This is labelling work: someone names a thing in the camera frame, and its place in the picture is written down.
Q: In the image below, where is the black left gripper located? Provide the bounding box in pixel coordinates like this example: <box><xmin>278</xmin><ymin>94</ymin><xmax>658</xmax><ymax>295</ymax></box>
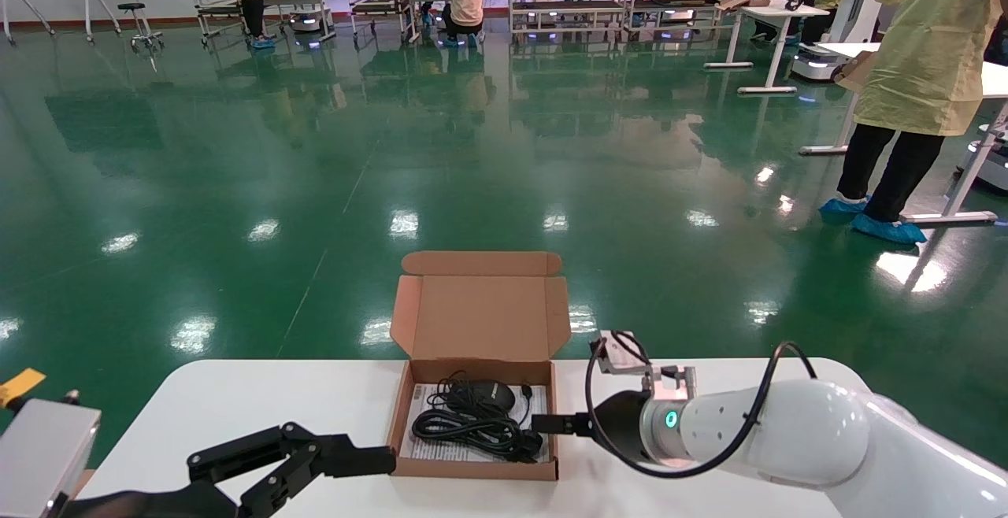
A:
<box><xmin>61</xmin><ymin>421</ymin><xmax>398</xmax><ymax>518</ymax></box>

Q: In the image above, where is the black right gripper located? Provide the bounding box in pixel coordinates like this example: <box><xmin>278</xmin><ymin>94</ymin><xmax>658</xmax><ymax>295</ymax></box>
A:
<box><xmin>531</xmin><ymin>390</ymin><xmax>654</xmax><ymax>465</ymax></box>

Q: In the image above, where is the cardboard storage box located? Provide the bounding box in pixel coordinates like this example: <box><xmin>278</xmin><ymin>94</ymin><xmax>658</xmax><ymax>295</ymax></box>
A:
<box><xmin>388</xmin><ymin>250</ymin><xmax>573</xmax><ymax>481</ymax></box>

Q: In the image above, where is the black computer mouse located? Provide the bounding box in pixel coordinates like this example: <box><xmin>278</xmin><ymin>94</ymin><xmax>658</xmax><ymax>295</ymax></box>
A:
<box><xmin>429</xmin><ymin>371</ymin><xmax>536</xmax><ymax>424</ymax></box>

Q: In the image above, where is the yellow tape tag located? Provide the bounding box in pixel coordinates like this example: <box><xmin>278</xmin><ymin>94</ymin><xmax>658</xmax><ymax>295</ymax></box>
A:
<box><xmin>0</xmin><ymin>368</ymin><xmax>46</xmax><ymax>409</ymax></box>

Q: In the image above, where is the metal shelf cart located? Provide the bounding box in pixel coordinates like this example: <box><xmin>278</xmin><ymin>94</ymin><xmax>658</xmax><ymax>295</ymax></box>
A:
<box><xmin>344</xmin><ymin>0</ymin><xmax>420</xmax><ymax>45</ymax></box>

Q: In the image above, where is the black round stool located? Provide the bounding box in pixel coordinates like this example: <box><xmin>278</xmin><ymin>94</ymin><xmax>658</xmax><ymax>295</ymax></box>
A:
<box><xmin>117</xmin><ymin>2</ymin><xmax>166</xmax><ymax>53</ymax></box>

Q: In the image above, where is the black mouse with cable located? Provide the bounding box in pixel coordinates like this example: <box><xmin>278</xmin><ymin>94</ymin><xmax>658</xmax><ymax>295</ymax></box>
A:
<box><xmin>398</xmin><ymin>382</ymin><xmax>550</xmax><ymax>464</ymax></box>

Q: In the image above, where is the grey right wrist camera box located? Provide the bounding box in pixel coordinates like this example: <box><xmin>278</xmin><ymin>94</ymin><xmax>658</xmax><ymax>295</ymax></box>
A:
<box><xmin>595</xmin><ymin>331</ymin><xmax>699</xmax><ymax>402</ymax></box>

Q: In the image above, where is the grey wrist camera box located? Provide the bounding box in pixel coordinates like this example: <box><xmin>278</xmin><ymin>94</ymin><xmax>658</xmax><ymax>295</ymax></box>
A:
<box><xmin>595</xmin><ymin>331</ymin><xmax>699</xmax><ymax>402</ymax></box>
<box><xmin>0</xmin><ymin>398</ymin><xmax>102</xmax><ymax>518</ymax></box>

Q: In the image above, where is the black coiled cable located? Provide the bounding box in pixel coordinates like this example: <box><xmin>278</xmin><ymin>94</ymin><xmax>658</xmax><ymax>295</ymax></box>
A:
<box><xmin>411</xmin><ymin>406</ymin><xmax>546</xmax><ymax>465</ymax></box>

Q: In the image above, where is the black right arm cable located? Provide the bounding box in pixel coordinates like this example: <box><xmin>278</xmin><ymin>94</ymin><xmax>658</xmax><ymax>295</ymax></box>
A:
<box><xmin>584</xmin><ymin>330</ymin><xmax>820</xmax><ymax>480</ymax></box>

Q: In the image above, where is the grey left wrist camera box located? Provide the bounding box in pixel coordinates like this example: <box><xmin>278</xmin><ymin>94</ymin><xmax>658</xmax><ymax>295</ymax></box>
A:
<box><xmin>0</xmin><ymin>398</ymin><xmax>102</xmax><ymax>518</ymax></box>

